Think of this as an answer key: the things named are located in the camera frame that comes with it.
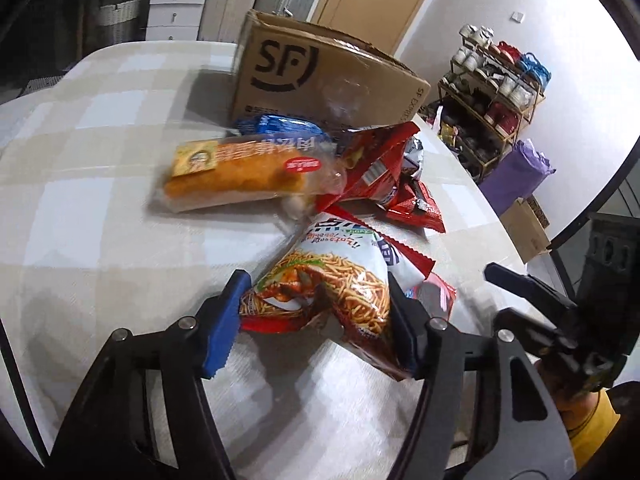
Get orange bread packet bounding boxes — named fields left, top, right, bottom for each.
left=159, top=137, right=348, bottom=216

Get noodle picture snack packet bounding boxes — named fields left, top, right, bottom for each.
left=239, top=212, right=433, bottom=381

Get white drawer cabinet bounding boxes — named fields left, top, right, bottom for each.
left=69, top=0, right=211, bottom=43

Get purple rolled mat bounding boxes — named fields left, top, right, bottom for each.
left=477, top=139, right=556, bottom=218

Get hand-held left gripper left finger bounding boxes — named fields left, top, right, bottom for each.
left=50, top=270, right=251, bottom=480

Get woven laundry basket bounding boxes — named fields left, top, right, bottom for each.
left=95, top=0, right=143, bottom=48

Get plain cardboard box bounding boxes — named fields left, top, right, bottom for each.
left=500, top=195, right=553, bottom=263

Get rows of racked shoes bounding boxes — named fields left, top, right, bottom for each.
left=440, top=24, right=552, bottom=176

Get red white snack packet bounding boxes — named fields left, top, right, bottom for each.
left=412, top=272, right=457, bottom=322

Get wooden door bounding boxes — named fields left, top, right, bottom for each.
left=310, top=0, right=446, bottom=58

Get wooden shoe rack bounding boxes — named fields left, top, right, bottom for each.
left=437, top=25, right=548, bottom=183

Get large red snack packet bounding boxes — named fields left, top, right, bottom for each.
left=315, top=122, right=423, bottom=211

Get checked tablecloth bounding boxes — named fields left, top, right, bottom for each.
left=0, top=39, right=571, bottom=480

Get large printed cardboard box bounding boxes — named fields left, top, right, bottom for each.
left=230, top=8, right=432, bottom=133

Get person's right forearm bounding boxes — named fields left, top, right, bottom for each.
left=565, top=387, right=623, bottom=468

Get beige suitcase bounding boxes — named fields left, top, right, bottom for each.
left=197, top=0, right=271, bottom=43

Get blue snack packet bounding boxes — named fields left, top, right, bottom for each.
left=235, top=114, right=331, bottom=143

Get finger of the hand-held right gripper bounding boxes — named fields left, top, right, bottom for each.
left=484, top=262, right=576, bottom=321
left=492, top=309, right=576, bottom=361

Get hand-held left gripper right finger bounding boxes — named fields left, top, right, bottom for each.
left=385, top=275, right=576, bottom=480

